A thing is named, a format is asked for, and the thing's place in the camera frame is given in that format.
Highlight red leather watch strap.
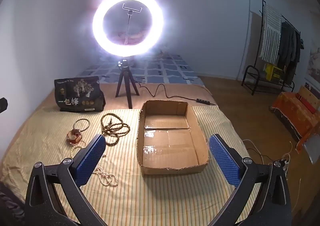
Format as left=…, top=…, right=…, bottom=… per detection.
left=66, top=128, right=82, bottom=144

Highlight grey plastic sheet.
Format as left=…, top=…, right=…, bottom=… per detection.
left=301, top=133, right=320, bottom=164

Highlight black metal clothes rack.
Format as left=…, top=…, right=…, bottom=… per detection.
left=241, top=0, right=304, bottom=95

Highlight cardboard sheet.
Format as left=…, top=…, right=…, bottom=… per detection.
left=299, top=85, right=320, bottom=113

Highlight thin metal bangle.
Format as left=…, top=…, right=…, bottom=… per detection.
left=73, top=118, right=90, bottom=133

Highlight cardboard box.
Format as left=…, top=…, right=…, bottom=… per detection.
left=136, top=100, right=209, bottom=175

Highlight yellow box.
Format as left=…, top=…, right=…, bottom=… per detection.
left=263, top=64, right=284, bottom=82

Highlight black tripod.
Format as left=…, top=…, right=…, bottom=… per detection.
left=115, top=58, right=140, bottom=110

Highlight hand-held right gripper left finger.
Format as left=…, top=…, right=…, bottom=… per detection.
left=24, top=134, right=107, bottom=226

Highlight white ring light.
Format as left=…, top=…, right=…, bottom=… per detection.
left=92, top=0, right=165, bottom=57

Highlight phone holder clamp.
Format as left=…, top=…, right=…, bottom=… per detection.
left=122, top=3, right=143, bottom=46

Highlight cream bead bracelet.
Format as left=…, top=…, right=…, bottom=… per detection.
left=71, top=141, right=87, bottom=160

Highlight landscape wall poster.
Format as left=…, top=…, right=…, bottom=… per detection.
left=306, top=41, right=320, bottom=85

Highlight dark cloth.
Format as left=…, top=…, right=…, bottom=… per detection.
left=0, top=182, right=26, bottom=226

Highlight tan bedsheet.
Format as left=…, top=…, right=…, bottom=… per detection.
left=22, top=82, right=218, bottom=115

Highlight black power cable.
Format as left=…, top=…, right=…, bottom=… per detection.
left=138, top=83, right=218, bottom=106

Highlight dark printed bag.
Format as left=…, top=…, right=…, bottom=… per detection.
left=54, top=76, right=106, bottom=113

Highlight blue patterned bedsheet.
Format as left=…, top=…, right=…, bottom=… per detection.
left=77, top=52, right=200, bottom=85

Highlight white cable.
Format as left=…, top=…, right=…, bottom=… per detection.
left=242, top=139, right=303, bottom=216

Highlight striped hanging towel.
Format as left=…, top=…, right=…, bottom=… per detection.
left=260, top=3, right=282, bottom=62

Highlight red flat box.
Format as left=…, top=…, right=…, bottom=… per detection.
left=296, top=93, right=316, bottom=114

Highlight dark hanging clothes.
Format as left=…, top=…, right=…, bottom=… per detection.
left=277, top=22, right=305, bottom=85

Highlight white pearl necklace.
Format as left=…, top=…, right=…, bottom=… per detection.
left=93, top=165, right=118, bottom=187

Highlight brown wooden bead necklace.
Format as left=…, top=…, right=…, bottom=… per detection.
left=100, top=113, right=131, bottom=145

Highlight orange red box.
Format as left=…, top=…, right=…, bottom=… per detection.
left=271, top=91, right=320, bottom=153

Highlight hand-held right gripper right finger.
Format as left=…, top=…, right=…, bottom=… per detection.
left=209, top=133, right=293, bottom=226

